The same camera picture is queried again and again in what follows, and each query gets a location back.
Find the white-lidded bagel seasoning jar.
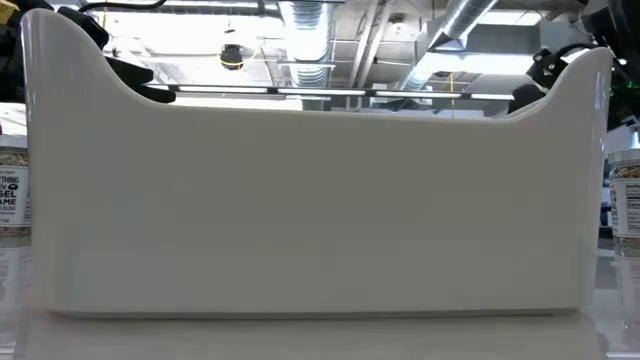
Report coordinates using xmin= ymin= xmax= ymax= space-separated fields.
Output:
xmin=606 ymin=147 xmax=640 ymax=247
xmin=0 ymin=133 xmax=32 ymax=240

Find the pale grey plastic bin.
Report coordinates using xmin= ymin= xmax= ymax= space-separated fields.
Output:
xmin=20 ymin=7 xmax=615 ymax=317

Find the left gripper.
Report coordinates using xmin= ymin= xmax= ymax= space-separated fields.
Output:
xmin=55 ymin=5 xmax=177 ymax=104

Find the long ceiling light bar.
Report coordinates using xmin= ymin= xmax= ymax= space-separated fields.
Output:
xmin=144 ymin=83 xmax=516 ymax=101

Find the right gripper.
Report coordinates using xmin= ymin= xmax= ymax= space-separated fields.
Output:
xmin=507 ymin=42 xmax=599 ymax=115

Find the slanted silver duct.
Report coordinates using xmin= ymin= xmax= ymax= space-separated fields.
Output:
xmin=399 ymin=0 xmax=501 ymax=91

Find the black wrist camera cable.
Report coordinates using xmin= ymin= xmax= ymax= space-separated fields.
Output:
xmin=78 ymin=0 xmax=169 ymax=14

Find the ribbed silver duct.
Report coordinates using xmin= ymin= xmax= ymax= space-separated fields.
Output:
xmin=279 ymin=0 xmax=334 ymax=90

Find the black ceiling dome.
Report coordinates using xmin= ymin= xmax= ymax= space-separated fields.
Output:
xmin=219 ymin=43 xmax=245 ymax=71

